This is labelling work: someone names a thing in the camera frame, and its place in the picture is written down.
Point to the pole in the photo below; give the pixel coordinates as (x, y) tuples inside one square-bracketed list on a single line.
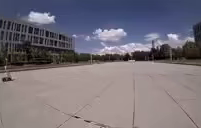
[(91, 58)]

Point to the distant buildings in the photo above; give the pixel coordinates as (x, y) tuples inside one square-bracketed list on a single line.
[(168, 51)]

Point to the large pale office building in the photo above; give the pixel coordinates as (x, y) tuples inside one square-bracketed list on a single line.
[(28, 36)]

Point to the grey concrete paved plaza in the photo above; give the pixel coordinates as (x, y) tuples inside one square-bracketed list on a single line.
[(121, 90)]

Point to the row of trees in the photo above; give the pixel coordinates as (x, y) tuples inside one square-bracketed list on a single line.
[(54, 56)]

